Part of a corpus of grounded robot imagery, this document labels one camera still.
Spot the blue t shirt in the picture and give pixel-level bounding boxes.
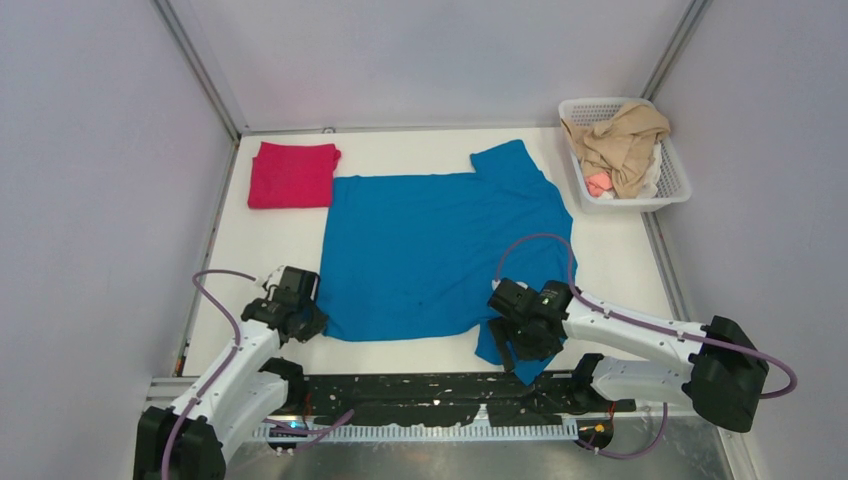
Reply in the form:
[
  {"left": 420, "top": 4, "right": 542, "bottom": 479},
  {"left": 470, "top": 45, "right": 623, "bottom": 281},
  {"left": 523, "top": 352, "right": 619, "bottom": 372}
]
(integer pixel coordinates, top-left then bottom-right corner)
[{"left": 317, "top": 139, "right": 578, "bottom": 365}]

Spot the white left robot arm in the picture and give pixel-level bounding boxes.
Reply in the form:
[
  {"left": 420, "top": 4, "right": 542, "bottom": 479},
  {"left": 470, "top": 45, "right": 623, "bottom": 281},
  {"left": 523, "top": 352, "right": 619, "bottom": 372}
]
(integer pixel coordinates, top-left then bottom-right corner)
[{"left": 133, "top": 266, "right": 328, "bottom": 479}]

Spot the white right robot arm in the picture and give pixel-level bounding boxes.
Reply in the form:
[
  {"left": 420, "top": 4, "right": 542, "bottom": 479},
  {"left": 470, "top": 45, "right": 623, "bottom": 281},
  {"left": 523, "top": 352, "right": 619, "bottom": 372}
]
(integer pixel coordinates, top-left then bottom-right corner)
[{"left": 488, "top": 278, "right": 769, "bottom": 433}]

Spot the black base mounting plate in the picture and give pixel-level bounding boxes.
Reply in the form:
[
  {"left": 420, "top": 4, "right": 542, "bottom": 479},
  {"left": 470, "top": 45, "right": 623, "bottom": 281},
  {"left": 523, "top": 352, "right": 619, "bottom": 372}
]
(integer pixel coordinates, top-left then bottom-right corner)
[{"left": 278, "top": 371, "right": 636, "bottom": 427}]

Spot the folded red t shirt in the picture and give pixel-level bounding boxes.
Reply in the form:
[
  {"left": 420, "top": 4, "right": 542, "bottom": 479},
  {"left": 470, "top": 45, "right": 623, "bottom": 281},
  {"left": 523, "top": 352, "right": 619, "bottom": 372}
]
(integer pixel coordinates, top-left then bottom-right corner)
[{"left": 247, "top": 142, "right": 342, "bottom": 210}]

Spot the pink garment in basket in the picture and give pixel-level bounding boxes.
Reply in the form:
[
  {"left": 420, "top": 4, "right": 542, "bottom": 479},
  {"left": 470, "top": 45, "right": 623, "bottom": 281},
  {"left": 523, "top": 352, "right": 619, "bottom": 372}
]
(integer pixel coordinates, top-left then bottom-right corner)
[{"left": 585, "top": 172, "right": 615, "bottom": 200}]

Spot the white garment in basket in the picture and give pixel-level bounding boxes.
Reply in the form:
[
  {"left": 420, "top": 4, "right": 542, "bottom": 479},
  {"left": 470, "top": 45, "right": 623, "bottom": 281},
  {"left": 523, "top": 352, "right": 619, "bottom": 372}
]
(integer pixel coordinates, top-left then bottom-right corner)
[{"left": 636, "top": 142, "right": 663, "bottom": 199}]

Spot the white plastic laundry basket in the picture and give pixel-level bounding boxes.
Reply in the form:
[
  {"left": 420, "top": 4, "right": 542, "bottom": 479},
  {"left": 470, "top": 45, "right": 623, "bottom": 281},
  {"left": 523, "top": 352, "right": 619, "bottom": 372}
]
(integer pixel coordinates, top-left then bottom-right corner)
[{"left": 558, "top": 97, "right": 692, "bottom": 214}]

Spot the beige t shirt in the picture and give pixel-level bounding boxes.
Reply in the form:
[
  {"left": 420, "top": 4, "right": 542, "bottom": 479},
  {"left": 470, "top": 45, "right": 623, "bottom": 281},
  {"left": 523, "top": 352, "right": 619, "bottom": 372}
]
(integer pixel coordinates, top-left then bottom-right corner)
[{"left": 562, "top": 102, "right": 670, "bottom": 200}]

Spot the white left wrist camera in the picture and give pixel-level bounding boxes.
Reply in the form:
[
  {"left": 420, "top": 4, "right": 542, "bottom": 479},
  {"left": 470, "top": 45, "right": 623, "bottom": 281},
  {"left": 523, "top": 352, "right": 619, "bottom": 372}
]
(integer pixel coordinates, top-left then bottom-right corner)
[{"left": 254, "top": 265, "right": 286, "bottom": 289}]

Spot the white slotted cable duct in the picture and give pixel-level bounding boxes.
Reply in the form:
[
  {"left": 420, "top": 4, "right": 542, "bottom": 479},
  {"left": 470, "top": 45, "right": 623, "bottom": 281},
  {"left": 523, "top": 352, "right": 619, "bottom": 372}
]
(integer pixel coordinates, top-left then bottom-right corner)
[{"left": 251, "top": 422, "right": 584, "bottom": 444}]

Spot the aluminium frame rail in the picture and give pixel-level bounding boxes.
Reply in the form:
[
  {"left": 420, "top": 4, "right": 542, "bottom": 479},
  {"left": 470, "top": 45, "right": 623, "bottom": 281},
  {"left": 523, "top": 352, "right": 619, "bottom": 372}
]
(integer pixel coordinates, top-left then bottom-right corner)
[{"left": 152, "top": 0, "right": 241, "bottom": 145}]

